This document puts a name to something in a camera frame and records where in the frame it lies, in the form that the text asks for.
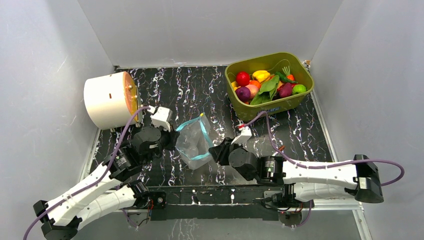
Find purple toy onion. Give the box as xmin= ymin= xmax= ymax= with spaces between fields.
xmin=235 ymin=86 xmax=251 ymax=103

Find red toy apple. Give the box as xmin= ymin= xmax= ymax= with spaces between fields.
xmin=235 ymin=71 xmax=251 ymax=87

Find orange toy carrot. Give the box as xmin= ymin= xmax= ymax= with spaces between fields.
xmin=282 ymin=66 xmax=295 ymax=82

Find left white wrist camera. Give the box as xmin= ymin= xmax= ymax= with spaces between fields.
xmin=147 ymin=105 xmax=173 ymax=132

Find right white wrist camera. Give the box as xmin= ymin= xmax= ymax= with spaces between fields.
xmin=231 ymin=124 xmax=252 ymax=145

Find yellow toy bell pepper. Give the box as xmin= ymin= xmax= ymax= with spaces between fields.
xmin=252 ymin=70 xmax=271 ymax=83

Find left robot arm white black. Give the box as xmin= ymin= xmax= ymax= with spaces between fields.
xmin=33 ymin=125 xmax=180 ymax=240

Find white cylindrical appliance orange lid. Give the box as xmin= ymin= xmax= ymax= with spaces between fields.
xmin=83 ymin=71 xmax=141 ymax=130

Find pink toy peach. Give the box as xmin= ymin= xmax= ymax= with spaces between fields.
xmin=245 ymin=84 xmax=259 ymax=101

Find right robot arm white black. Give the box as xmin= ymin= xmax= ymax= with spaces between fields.
xmin=208 ymin=138 xmax=384 ymax=207

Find clear zip top bag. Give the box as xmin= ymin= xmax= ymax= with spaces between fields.
xmin=175 ymin=113 xmax=214 ymax=170

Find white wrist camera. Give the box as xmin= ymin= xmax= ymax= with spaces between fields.
xmin=231 ymin=124 xmax=252 ymax=145
xmin=147 ymin=105 xmax=173 ymax=132

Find green toy leaf vegetable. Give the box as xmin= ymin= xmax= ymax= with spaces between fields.
xmin=250 ymin=75 xmax=280 ymax=106

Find olive green plastic bin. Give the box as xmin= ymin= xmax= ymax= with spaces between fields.
xmin=224 ymin=52 xmax=315 ymax=122

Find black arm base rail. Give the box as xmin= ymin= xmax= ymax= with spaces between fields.
xmin=145 ymin=185 xmax=312 ymax=222

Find lime green toy fruit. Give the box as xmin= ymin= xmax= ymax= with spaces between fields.
xmin=292 ymin=84 xmax=307 ymax=95

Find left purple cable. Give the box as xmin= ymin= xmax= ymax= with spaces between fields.
xmin=23 ymin=105 xmax=157 ymax=240

